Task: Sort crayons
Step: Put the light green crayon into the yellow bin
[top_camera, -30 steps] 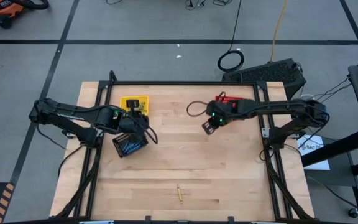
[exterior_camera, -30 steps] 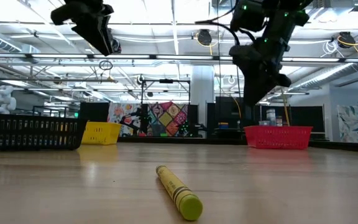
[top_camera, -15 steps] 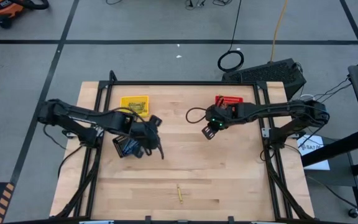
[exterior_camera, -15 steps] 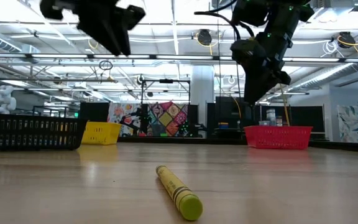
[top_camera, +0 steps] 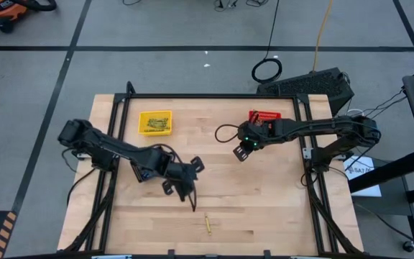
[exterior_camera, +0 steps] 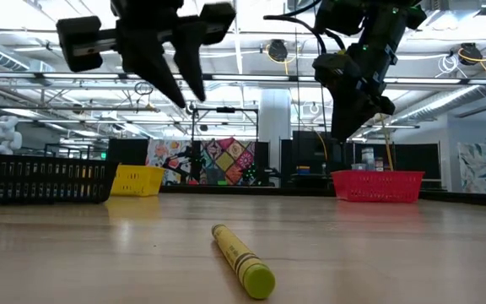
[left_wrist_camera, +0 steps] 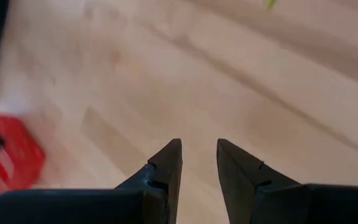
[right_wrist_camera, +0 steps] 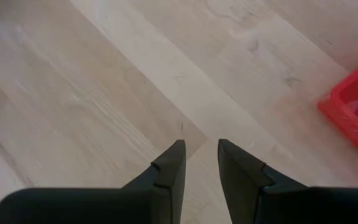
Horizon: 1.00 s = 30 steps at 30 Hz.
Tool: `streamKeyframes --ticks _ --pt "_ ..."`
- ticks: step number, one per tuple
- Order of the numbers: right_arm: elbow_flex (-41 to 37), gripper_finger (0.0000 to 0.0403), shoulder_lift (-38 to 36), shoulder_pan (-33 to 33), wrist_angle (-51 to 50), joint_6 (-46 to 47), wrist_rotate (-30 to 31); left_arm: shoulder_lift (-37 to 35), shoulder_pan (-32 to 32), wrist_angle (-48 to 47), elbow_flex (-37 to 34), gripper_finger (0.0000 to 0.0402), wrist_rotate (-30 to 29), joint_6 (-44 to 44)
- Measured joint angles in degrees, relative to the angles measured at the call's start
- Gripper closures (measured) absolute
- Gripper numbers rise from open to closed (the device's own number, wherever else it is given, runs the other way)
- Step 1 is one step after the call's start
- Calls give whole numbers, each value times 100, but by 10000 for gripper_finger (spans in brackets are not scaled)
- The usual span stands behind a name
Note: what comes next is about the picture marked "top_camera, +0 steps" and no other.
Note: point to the black aluminium table frame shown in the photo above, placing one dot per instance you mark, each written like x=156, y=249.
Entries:
x=210, y=96

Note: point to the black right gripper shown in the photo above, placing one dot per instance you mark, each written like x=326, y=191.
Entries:
x=255, y=135

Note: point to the black plastic basket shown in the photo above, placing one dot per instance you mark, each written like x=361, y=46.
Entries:
x=137, y=172

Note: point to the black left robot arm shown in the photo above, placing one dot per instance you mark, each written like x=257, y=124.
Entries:
x=113, y=149

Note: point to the yellow plastic basket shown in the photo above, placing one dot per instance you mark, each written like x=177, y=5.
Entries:
x=142, y=129

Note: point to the white paper sheet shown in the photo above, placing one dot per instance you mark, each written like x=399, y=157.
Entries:
x=365, y=176

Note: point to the red plastic basket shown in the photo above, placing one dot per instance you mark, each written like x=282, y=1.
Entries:
x=270, y=115

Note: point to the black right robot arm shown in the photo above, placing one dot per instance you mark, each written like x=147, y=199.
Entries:
x=322, y=129

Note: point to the black computer case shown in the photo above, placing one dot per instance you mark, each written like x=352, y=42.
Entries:
x=307, y=84

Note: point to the black caster wheel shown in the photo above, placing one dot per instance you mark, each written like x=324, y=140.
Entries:
x=409, y=246

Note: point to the yellow crayon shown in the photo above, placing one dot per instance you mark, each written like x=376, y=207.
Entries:
x=207, y=224

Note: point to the blue crayon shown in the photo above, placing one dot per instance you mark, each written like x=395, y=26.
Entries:
x=144, y=175

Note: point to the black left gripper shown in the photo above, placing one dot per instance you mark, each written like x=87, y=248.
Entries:
x=180, y=174

